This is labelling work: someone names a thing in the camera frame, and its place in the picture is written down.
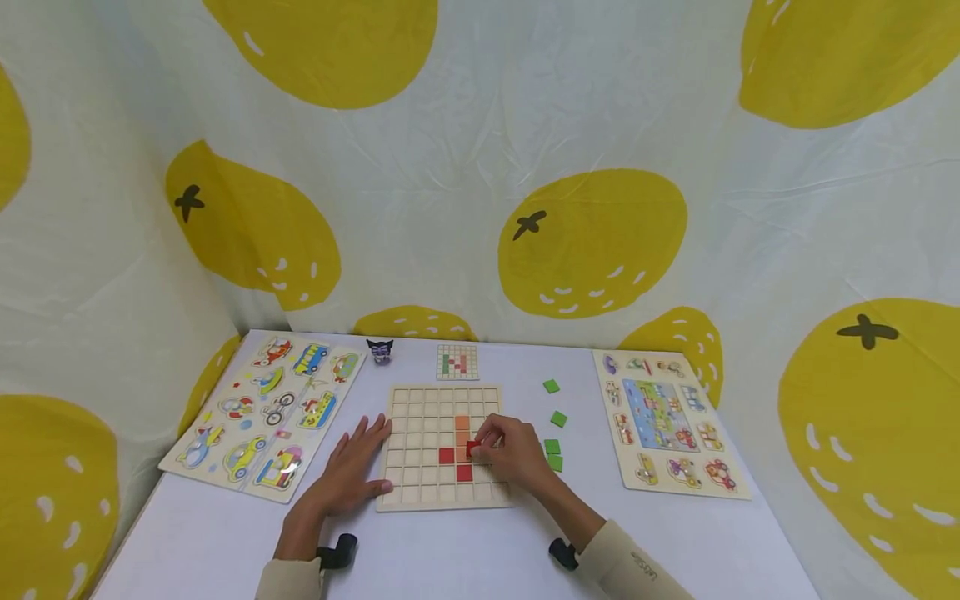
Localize person's right hand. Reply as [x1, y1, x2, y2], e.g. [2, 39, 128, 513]
[470, 414, 553, 493]

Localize person's left hand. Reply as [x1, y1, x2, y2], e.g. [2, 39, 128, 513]
[307, 413, 394, 518]

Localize wooden grid board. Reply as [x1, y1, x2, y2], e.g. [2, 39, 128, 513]
[376, 383, 515, 513]

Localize person's right forearm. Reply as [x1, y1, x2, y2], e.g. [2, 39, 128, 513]
[534, 473, 696, 600]

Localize person's left forearm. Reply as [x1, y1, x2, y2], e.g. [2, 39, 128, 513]
[255, 497, 328, 600]

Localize yellow-red ship puzzle piece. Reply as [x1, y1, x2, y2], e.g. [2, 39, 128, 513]
[298, 390, 338, 430]

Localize colourful train puzzle piece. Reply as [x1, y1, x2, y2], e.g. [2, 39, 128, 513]
[255, 446, 304, 492]

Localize black bicycle puzzle piece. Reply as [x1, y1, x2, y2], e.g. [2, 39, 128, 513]
[261, 393, 297, 427]

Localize small grid pattern card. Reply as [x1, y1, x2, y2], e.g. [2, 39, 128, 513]
[436, 344, 480, 382]

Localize black wrist band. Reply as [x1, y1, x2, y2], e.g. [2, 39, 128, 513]
[547, 537, 580, 573]
[316, 533, 359, 572]

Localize blue bus puzzle piece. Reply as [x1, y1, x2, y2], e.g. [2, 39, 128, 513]
[292, 345, 330, 378]

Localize yellow car puzzle piece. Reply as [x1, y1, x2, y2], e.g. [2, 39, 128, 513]
[222, 436, 268, 483]

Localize red helicopter puzzle piece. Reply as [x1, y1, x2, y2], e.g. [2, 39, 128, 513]
[252, 337, 294, 368]

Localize wooden vehicle puzzle board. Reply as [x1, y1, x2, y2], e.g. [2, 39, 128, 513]
[157, 329, 368, 505]

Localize blue-yellow airplane puzzle piece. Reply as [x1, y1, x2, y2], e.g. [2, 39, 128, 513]
[176, 425, 225, 471]

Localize wooden puzzle board, blue picture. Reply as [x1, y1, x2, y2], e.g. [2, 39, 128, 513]
[592, 349, 753, 501]

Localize blue scene picture puzzle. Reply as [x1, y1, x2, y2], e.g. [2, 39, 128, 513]
[622, 379, 700, 453]

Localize small vehicle puzzle pieces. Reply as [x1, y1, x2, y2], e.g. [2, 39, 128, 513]
[602, 354, 739, 493]

